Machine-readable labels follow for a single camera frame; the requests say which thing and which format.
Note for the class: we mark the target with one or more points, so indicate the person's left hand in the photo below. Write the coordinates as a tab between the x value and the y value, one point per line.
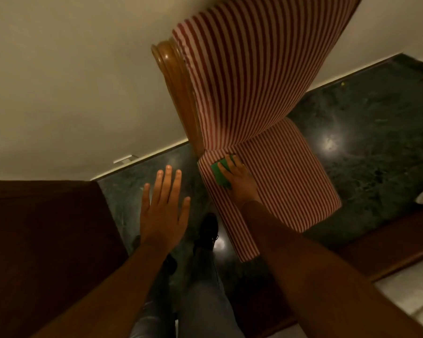
162	221

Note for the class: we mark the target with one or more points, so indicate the person's right hand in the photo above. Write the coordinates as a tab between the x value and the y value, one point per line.
242	186

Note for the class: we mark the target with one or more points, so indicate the person's left thumb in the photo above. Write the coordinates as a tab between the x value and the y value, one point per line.
184	211

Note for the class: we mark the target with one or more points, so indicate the person's left middle finger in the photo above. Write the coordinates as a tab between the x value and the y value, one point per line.
167	184

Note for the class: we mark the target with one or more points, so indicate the person's right fingers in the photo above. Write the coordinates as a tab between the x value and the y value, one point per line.
229	164

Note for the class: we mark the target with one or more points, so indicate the person's left little finger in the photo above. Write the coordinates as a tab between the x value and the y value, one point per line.
146	198

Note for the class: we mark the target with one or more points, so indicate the green sponge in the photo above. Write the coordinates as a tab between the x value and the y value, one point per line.
219	171

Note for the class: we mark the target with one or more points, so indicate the person's left forearm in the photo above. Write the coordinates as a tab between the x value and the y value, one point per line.
106	299

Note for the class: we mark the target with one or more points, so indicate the person's right forearm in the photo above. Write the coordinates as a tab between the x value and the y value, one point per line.
324	281

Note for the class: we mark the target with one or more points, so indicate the black shoe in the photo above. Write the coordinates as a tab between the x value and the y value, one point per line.
206	232
169	263

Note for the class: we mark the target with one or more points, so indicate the red white striped wooden chair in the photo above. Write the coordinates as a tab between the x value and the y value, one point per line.
253	73

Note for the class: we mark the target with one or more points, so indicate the grey trousers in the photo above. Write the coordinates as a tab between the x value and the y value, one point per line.
204	306

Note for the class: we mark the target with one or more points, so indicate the dark brown wooden cabinet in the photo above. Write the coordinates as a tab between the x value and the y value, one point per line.
46	256

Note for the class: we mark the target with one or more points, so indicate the white bed sheet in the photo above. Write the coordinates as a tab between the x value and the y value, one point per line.
414	295

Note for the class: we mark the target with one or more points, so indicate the brown wooden bed frame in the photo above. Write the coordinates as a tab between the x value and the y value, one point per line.
401	239

